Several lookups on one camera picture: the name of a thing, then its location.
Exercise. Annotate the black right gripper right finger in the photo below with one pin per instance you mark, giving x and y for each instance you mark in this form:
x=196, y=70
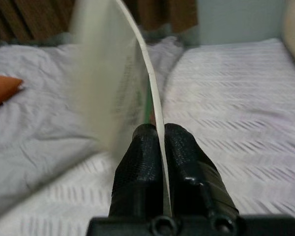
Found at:
x=191, y=177

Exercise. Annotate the brown curtain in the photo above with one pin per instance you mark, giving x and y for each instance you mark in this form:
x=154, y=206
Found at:
x=27, y=17

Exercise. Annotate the orange pillow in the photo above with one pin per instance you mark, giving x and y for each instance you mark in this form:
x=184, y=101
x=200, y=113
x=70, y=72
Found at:
x=2, y=91

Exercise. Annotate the white book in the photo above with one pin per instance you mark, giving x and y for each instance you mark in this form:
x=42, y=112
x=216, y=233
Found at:
x=108, y=61

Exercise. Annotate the pale grey blanket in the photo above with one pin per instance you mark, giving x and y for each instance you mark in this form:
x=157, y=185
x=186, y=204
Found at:
x=39, y=118

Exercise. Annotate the white textured mattress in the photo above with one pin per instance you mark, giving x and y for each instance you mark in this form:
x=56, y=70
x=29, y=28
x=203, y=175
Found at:
x=236, y=110

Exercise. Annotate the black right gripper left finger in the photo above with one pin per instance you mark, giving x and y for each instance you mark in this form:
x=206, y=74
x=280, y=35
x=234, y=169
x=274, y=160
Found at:
x=137, y=172

